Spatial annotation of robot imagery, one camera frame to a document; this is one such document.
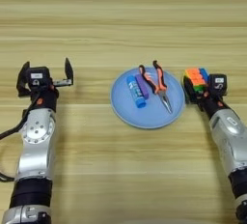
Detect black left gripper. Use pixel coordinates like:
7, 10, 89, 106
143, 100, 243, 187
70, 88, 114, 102
15, 57, 74, 113

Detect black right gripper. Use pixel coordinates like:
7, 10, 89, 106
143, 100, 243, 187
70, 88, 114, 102
182, 78, 233, 120

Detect multicoloured puzzle cube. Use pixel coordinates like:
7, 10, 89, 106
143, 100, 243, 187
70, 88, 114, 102
182, 67, 210, 96

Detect orange black needle-nose pliers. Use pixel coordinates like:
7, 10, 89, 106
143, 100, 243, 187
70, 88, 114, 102
138, 60, 174, 115

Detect round blue plate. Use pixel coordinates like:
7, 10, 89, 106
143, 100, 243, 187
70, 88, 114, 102
110, 66, 187, 130

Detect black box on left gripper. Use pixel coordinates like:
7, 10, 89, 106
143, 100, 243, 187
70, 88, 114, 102
27, 66, 53, 89

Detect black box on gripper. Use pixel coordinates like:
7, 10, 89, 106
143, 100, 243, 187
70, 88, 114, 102
27, 66, 53, 89
207, 73, 229, 96

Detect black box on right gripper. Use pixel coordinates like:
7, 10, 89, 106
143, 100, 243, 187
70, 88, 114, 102
207, 73, 229, 96

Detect blue purple marker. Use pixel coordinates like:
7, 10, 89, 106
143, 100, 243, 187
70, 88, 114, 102
125, 74, 148, 109

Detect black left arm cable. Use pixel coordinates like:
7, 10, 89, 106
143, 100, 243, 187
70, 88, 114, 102
0, 92, 43, 183

